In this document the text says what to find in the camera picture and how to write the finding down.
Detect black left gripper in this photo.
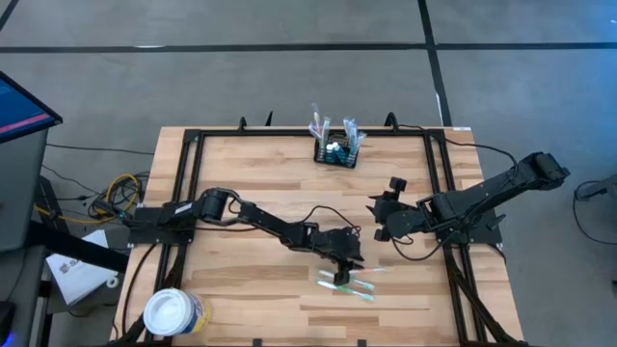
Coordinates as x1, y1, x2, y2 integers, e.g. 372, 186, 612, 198
308, 226, 365, 286

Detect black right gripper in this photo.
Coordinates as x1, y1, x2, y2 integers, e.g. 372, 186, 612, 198
368, 191, 428, 242

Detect white lidded yellow container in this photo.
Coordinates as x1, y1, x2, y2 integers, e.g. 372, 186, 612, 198
143, 287, 213, 337

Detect white paper booklet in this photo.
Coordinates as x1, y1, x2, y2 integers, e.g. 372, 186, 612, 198
45, 228, 121, 307

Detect black diagonal bar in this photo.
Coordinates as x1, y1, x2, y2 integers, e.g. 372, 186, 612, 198
24, 219, 130, 274

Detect grey cabinet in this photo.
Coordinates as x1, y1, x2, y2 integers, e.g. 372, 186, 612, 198
0, 128, 50, 254

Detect blue screen monitor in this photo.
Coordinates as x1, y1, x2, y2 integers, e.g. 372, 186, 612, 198
0, 70, 65, 146

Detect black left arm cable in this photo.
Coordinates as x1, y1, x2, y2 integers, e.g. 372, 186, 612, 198
291, 203, 362, 238

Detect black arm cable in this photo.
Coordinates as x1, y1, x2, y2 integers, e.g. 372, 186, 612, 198
291, 203, 362, 238
395, 122, 520, 170

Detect black wire mesh basket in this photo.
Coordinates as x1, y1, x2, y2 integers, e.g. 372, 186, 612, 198
313, 134, 361, 170

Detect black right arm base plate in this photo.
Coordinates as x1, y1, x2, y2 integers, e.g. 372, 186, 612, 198
431, 205, 503, 246

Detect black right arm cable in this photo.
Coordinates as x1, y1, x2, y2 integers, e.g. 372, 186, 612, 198
395, 122, 520, 170

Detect black aluminium table frame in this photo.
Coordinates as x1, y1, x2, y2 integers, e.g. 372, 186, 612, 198
111, 111, 527, 347

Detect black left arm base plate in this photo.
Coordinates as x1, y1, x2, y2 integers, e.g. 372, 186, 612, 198
126, 205, 199, 246

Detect black floor cable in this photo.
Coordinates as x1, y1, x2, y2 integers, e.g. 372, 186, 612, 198
45, 143, 155, 156

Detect yellow cable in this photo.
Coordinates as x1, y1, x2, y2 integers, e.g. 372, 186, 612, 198
33, 173, 142, 226

